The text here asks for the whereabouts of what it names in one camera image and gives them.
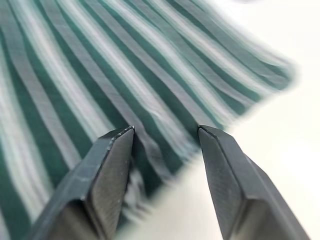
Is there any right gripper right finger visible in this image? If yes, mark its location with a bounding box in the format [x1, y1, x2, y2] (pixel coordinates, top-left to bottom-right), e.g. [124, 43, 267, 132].
[197, 124, 312, 240]

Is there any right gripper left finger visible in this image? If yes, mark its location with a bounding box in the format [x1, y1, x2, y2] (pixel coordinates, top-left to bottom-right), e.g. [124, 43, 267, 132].
[24, 125, 136, 240]

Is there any green white striped T-shirt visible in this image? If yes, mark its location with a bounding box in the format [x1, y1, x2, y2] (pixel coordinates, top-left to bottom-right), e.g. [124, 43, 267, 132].
[0, 0, 300, 240]

